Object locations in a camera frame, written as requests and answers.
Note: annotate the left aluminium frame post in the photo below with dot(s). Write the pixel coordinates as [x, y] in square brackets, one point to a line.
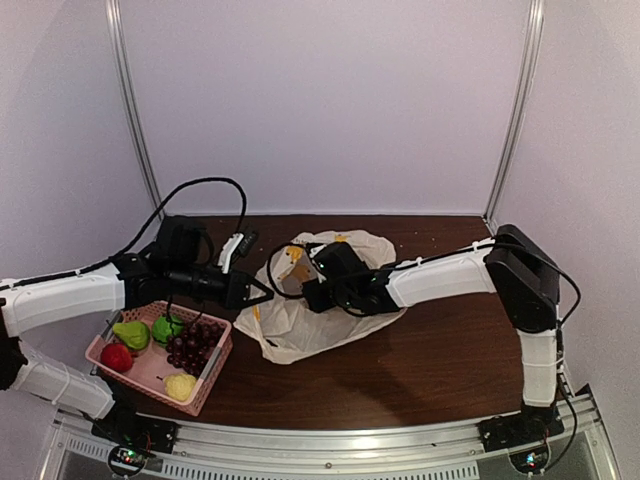
[132, 115]

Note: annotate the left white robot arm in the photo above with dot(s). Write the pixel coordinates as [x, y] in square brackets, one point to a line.
[180, 261]

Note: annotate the dark red grape bunch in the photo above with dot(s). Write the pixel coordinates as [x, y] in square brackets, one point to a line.
[191, 349]

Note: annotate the aluminium frame post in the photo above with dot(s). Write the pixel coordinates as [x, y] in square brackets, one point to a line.
[529, 61]
[132, 115]

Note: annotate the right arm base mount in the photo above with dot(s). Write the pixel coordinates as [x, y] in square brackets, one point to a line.
[525, 435]

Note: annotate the right aluminium frame post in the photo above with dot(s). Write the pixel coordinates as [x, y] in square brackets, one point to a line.
[529, 61]

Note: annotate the beige plastic bag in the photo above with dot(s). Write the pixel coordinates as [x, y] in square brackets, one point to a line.
[286, 329]

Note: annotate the yellow fruit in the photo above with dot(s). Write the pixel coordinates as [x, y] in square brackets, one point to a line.
[179, 387]

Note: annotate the red fruit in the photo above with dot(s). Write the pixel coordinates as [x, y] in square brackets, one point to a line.
[117, 357]

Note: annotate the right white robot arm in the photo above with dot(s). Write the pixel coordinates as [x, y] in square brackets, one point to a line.
[508, 265]

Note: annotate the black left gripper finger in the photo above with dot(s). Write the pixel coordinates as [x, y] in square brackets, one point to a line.
[252, 300]
[255, 283]

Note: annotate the green pear fruit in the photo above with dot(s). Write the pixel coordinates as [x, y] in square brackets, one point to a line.
[135, 335]

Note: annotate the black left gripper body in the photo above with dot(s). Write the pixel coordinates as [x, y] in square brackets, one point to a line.
[234, 279]

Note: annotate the pink perforated plastic basket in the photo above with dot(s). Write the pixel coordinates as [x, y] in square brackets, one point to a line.
[150, 365]

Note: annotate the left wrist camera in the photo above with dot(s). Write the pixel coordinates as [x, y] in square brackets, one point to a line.
[238, 245]

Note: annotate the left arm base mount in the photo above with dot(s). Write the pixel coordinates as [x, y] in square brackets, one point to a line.
[137, 438]

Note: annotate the front aluminium rail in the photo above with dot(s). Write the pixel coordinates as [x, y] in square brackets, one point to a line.
[450, 450]

